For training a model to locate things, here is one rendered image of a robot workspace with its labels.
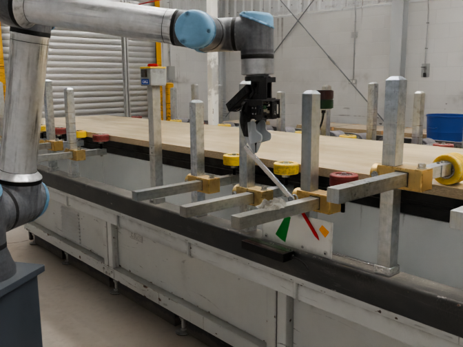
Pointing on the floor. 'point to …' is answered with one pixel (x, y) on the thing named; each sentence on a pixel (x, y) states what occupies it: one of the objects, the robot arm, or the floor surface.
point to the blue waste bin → (444, 127)
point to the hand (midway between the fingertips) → (253, 148)
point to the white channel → (212, 74)
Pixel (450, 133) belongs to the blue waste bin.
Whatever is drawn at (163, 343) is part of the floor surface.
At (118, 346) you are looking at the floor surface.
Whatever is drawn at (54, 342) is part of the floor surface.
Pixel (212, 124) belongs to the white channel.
